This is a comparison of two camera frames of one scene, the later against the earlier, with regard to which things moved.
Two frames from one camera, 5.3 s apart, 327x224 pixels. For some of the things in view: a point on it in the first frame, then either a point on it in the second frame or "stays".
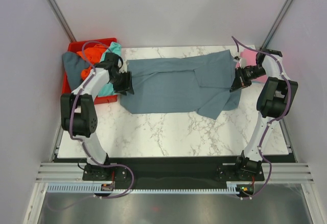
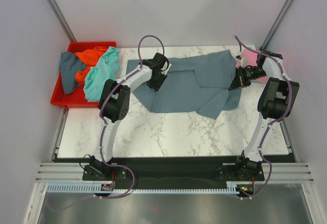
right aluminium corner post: [281, 17] stays
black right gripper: [237, 83] stays
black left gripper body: [122, 81] to [156, 83]
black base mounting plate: [173, 171] stays
